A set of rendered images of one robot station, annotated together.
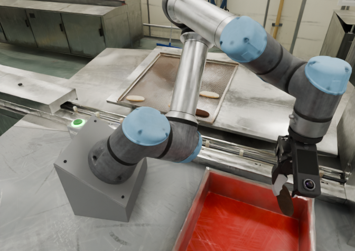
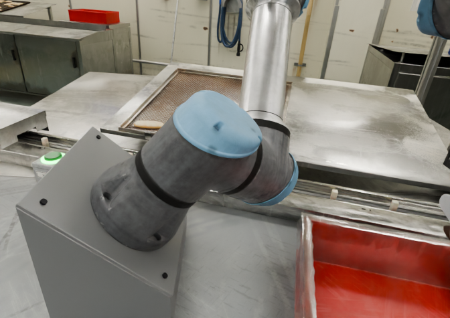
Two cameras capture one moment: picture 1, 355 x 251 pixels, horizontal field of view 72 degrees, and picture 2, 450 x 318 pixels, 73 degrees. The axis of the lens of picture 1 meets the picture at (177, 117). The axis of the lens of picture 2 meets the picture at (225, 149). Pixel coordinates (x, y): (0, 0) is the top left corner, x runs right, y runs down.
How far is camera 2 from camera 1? 0.31 m
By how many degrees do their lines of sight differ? 13
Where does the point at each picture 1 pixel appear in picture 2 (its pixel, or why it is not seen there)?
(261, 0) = not seen: hidden behind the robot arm
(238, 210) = (362, 284)
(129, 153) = (189, 177)
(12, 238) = not seen: outside the picture
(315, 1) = (343, 37)
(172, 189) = (240, 260)
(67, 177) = (46, 239)
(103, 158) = (128, 193)
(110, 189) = (140, 260)
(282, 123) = (378, 152)
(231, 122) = (305, 152)
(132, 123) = (199, 112)
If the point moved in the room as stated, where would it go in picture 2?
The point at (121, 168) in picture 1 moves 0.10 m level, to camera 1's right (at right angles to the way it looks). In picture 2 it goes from (165, 215) to (235, 210)
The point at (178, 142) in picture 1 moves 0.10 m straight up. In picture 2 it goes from (271, 161) to (280, 100)
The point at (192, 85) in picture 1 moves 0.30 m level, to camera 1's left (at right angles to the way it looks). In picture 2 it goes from (278, 70) to (105, 66)
